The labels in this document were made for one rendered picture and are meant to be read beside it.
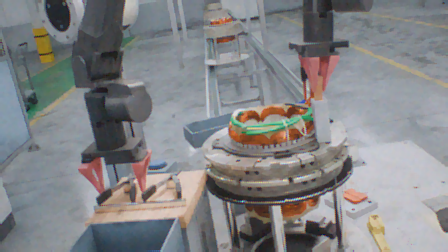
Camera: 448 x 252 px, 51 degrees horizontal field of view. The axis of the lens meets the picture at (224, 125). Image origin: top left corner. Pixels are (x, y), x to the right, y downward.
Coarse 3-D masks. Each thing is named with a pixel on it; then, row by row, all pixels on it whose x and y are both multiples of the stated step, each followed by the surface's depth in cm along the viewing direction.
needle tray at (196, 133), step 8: (232, 112) 139; (200, 120) 136; (208, 120) 137; (216, 120) 138; (224, 120) 138; (184, 128) 133; (192, 128) 136; (200, 128) 137; (208, 128) 137; (216, 128) 127; (192, 136) 125; (200, 136) 126; (208, 136) 127; (192, 144) 128; (200, 144) 127; (240, 208) 137
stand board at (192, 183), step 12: (120, 180) 101; (156, 180) 98; (180, 180) 96; (192, 180) 95; (204, 180) 97; (120, 192) 95; (156, 192) 92; (168, 192) 91; (192, 192) 89; (192, 204) 86; (96, 216) 86; (108, 216) 85; (120, 216) 85; (132, 216) 84; (144, 216) 83; (156, 216) 82; (168, 216) 82; (180, 216) 81
